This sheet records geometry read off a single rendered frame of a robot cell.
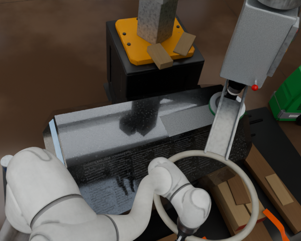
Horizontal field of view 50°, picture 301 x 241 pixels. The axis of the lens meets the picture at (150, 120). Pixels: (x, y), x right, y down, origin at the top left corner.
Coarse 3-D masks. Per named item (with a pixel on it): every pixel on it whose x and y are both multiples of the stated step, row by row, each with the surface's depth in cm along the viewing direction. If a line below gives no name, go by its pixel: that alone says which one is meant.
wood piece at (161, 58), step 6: (150, 48) 222; (156, 48) 223; (162, 48) 223; (150, 54) 223; (156, 54) 219; (162, 54) 220; (156, 60) 217; (162, 60) 216; (168, 60) 217; (162, 66) 216; (168, 66) 219
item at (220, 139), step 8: (224, 88) 173; (224, 104) 175; (232, 104) 174; (240, 104) 172; (216, 112) 168; (224, 112) 173; (232, 112) 173; (240, 112) 168; (216, 120) 171; (224, 120) 171; (232, 120) 171; (216, 128) 169; (224, 128) 169; (232, 128) 169; (208, 136) 166; (216, 136) 167; (224, 136) 167; (232, 136) 163; (208, 144) 161; (216, 144) 166; (224, 144) 166; (216, 152) 164; (224, 152) 164
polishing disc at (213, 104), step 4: (220, 92) 197; (212, 96) 194; (216, 96) 194; (220, 96) 195; (224, 96) 195; (212, 100) 192; (216, 100) 192; (236, 100) 194; (240, 100) 194; (212, 104) 190; (216, 104) 190; (244, 104) 192; (212, 108) 188; (216, 108) 189; (244, 108) 191; (244, 112) 189; (240, 116) 186
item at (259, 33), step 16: (256, 0) 135; (240, 16) 138; (256, 16) 134; (272, 16) 132; (288, 16) 130; (240, 32) 142; (256, 32) 139; (272, 32) 137; (288, 32) 135; (240, 48) 148; (256, 48) 145; (272, 48) 143; (224, 64) 158; (240, 64) 155; (256, 64) 152; (240, 80) 162
